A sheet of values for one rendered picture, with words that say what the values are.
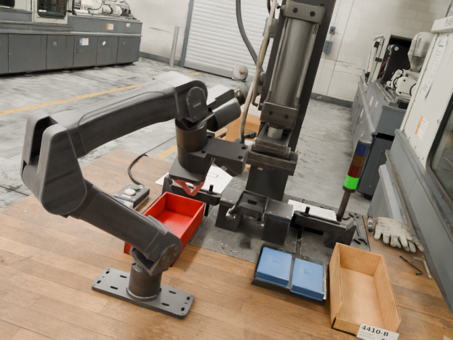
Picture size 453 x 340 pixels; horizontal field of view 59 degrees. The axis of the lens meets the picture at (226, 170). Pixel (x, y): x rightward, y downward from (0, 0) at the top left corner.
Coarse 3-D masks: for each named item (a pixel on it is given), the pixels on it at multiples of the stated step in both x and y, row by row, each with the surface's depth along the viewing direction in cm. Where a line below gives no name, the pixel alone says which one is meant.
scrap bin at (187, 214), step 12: (168, 192) 113; (156, 204) 106; (168, 204) 114; (180, 204) 113; (192, 204) 112; (204, 204) 111; (156, 216) 109; (168, 216) 112; (180, 216) 113; (192, 216) 113; (168, 228) 105; (180, 228) 107; (192, 228) 103; (180, 252) 96
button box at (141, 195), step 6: (138, 156) 149; (132, 162) 142; (132, 180) 129; (126, 186) 118; (120, 192) 114; (138, 192) 116; (144, 192) 117; (120, 198) 111; (126, 198) 111; (132, 198) 112; (138, 198) 113; (144, 198) 118; (138, 204) 114
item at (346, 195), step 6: (366, 144) 114; (342, 186) 121; (348, 192) 120; (354, 192) 119; (342, 198) 122; (348, 198) 121; (342, 204) 122; (342, 210) 122; (336, 216) 124; (342, 216) 123
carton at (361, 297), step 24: (336, 264) 94; (360, 264) 103; (384, 264) 97; (336, 288) 87; (360, 288) 97; (384, 288) 92; (336, 312) 81; (360, 312) 88; (384, 312) 87; (360, 336) 81; (384, 336) 80
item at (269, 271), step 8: (264, 248) 102; (264, 256) 98; (272, 256) 99; (280, 256) 100; (288, 256) 100; (264, 264) 95; (272, 264) 96; (280, 264) 96; (288, 264) 97; (264, 272) 87; (272, 272) 93; (280, 272) 93; (264, 280) 89; (272, 280) 88; (280, 280) 87; (288, 280) 87
